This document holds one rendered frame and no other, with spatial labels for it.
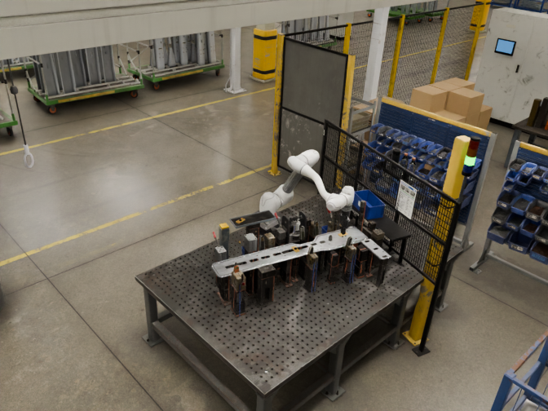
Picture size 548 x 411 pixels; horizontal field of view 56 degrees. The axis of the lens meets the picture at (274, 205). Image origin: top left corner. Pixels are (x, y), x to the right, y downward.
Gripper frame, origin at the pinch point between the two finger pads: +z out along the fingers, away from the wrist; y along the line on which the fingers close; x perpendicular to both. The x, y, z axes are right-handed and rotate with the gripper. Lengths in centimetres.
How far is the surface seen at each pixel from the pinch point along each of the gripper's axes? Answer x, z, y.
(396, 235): 41.7, 4.0, 20.5
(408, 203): 55, -21, 14
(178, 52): 120, 48, -810
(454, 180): 59, -60, 52
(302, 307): -58, 37, 35
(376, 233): 23.9, 1.1, 14.7
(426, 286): 58, 43, 51
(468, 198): 196, 33, -40
